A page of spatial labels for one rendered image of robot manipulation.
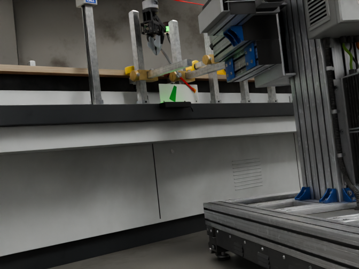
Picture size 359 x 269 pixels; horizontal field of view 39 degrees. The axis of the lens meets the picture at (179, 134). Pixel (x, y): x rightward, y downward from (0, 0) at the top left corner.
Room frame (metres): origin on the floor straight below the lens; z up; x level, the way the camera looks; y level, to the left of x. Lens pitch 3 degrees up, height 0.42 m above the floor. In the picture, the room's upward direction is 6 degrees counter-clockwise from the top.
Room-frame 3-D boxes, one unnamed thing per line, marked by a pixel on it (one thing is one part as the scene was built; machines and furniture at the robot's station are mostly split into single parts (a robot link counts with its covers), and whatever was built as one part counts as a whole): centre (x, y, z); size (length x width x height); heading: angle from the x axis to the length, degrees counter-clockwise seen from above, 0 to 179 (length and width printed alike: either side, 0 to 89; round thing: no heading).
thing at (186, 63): (2.35, 0.07, 0.84); 0.44 x 0.03 x 0.04; 42
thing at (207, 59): (2.74, -0.23, 0.94); 0.14 x 0.06 x 0.05; 132
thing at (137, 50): (2.40, 0.16, 0.92); 0.04 x 0.04 x 0.48; 42
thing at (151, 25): (2.35, 0.08, 1.08); 0.09 x 0.08 x 0.12; 152
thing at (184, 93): (2.52, -0.02, 0.75); 0.26 x 0.01 x 0.10; 132
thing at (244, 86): (2.89, -0.40, 0.92); 0.04 x 0.04 x 0.48; 42
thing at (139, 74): (2.41, 0.14, 0.84); 0.14 x 0.06 x 0.05; 132
